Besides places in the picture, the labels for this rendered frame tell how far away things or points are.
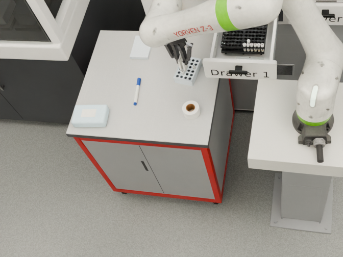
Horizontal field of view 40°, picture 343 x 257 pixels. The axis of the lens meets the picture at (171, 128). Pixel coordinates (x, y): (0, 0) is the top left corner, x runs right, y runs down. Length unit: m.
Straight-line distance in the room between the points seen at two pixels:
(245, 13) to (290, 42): 0.89
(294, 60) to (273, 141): 0.67
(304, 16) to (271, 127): 0.45
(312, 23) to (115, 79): 0.94
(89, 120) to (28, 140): 1.16
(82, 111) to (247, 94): 0.98
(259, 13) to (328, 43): 0.39
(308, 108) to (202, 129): 0.47
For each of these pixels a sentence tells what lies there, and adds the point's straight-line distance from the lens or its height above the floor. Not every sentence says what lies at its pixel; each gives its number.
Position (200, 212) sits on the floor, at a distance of 2.58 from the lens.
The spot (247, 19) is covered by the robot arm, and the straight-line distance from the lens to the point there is 1.40.
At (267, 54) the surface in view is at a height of 0.84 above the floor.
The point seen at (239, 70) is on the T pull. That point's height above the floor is 0.91.
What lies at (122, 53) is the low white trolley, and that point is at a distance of 2.24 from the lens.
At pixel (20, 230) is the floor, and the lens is 2.88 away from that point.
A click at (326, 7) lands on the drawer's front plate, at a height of 0.92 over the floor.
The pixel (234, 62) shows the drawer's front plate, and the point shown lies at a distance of 1.88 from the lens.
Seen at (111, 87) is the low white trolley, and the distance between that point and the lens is 2.13.
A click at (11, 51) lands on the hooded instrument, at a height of 0.86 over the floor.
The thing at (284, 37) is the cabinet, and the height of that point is 0.71.
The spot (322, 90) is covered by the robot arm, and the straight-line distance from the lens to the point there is 1.61.
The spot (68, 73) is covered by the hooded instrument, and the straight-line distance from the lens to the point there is 2.47.
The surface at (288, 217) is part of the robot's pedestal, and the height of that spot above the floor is 0.02.
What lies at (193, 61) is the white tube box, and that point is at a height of 0.78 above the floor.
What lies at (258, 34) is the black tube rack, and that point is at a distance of 2.00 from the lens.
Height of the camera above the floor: 2.41
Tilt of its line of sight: 58 degrees down
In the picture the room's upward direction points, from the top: 20 degrees counter-clockwise
